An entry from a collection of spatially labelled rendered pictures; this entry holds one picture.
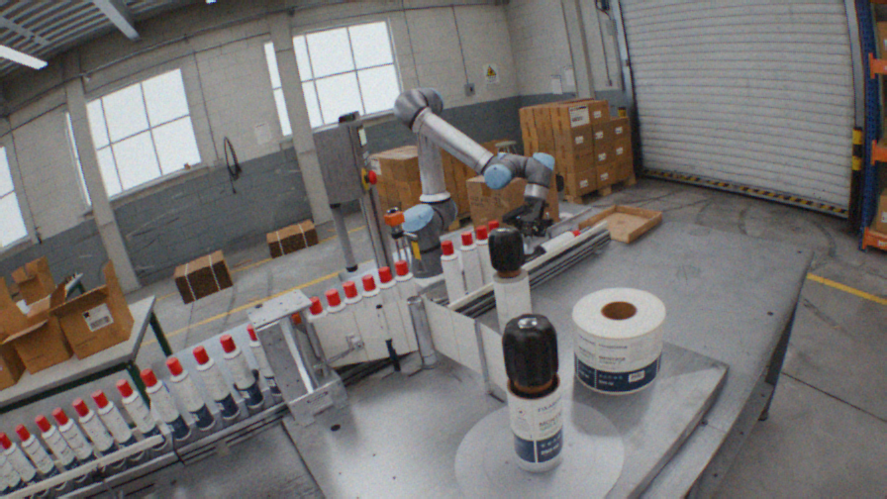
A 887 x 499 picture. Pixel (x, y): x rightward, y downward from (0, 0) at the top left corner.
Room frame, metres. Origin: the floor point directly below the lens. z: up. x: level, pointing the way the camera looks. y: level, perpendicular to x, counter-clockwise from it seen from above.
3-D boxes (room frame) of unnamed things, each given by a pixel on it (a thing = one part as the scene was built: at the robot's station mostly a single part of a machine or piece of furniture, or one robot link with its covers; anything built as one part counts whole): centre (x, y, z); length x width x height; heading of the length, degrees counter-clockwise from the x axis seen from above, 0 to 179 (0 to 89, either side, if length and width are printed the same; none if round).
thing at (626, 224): (1.64, -0.78, 0.85); 0.30 x 0.26 x 0.04; 121
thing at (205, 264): (4.25, 2.79, 0.16); 0.65 x 0.54 x 0.32; 118
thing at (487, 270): (1.23, -0.12, 0.98); 0.05 x 0.05 x 0.20
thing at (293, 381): (0.82, 0.38, 1.01); 0.14 x 0.13 x 0.26; 121
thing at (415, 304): (0.88, 0.09, 0.97); 0.05 x 0.05 x 0.19
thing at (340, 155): (1.13, 0.21, 1.38); 0.17 x 0.10 x 0.19; 177
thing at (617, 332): (0.71, -0.33, 0.95); 0.20 x 0.20 x 0.14
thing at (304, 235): (5.18, 1.89, 0.11); 0.65 x 0.54 x 0.22; 111
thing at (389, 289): (1.06, 0.17, 0.98); 0.05 x 0.05 x 0.20
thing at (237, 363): (0.82, 0.55, 0.98); 0.05 x 0.05 x 0.20
